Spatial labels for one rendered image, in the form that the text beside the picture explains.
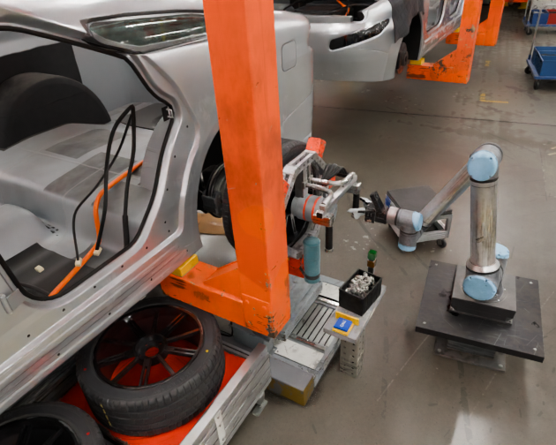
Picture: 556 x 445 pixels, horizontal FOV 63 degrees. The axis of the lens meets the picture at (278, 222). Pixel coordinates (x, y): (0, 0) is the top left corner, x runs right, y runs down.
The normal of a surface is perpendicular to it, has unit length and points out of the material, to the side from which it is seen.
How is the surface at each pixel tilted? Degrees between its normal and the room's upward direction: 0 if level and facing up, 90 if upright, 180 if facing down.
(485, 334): 0
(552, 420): 0
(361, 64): 97
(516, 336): 0
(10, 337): 92
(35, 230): 55
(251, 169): 90
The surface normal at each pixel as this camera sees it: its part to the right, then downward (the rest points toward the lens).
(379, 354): -0.06, -0.84
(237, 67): -0.51, 0.49
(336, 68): -0.22, 0.76
